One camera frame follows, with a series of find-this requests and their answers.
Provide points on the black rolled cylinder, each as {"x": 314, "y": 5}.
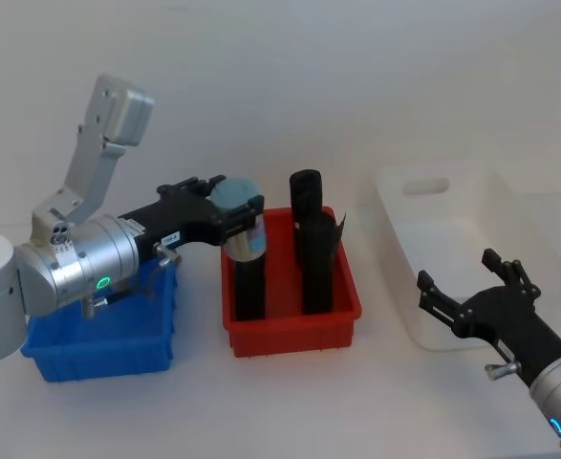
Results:
{"x": 314, "y": 258}

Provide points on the red plastic bin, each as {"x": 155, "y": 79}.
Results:
{"x": 285, "y": 334}

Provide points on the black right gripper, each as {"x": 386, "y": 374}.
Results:
{"x": 514, "y": 325}

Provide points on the blue plastic bin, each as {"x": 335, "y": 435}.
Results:
{"x": 98, "y": 349}

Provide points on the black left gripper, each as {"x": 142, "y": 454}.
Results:
{"x": 179, "y": 217}

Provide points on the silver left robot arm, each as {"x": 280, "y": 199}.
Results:
{"x": 84, "y": 258}

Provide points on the cylinder bottle with grey cap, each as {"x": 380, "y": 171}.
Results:
{"x": 249, "y": 277}

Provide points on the white plastic bin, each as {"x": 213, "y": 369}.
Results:
{"x": 452, "y": 239}

